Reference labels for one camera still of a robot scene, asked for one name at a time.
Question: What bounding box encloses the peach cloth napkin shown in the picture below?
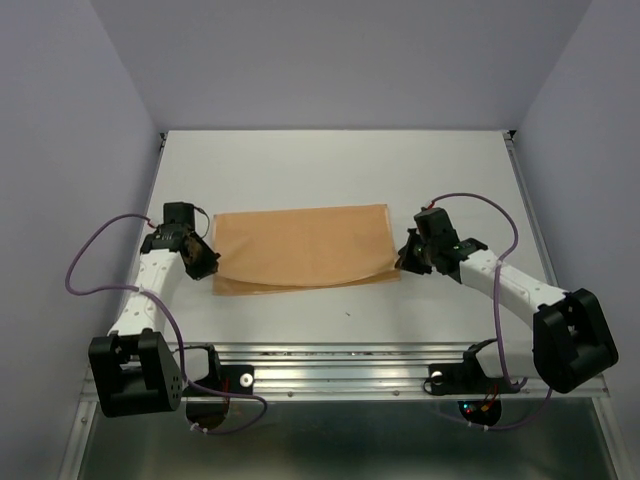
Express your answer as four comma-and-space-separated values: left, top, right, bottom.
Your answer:
212, 204, 400, 296

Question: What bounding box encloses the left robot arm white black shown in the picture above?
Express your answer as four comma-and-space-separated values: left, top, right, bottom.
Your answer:
88, 202, 219, 418

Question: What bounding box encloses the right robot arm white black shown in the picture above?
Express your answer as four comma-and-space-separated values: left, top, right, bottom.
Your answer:
396, 208, 619, 396

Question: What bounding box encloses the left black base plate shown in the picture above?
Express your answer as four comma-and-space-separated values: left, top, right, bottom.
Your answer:
195, 364, 255, 395

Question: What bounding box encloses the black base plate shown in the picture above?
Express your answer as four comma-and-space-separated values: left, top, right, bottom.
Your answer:
423, 362, 513, 396
195, 364, 255, 395

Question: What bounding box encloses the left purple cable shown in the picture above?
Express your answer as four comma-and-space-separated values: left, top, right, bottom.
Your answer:
65, 204, 269, 435

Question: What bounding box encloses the aluminium rail frame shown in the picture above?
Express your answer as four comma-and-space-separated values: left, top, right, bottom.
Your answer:
63, 130, 623, 479

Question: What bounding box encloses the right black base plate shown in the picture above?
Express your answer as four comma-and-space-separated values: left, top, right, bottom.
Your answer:
423, 362, 513, 396

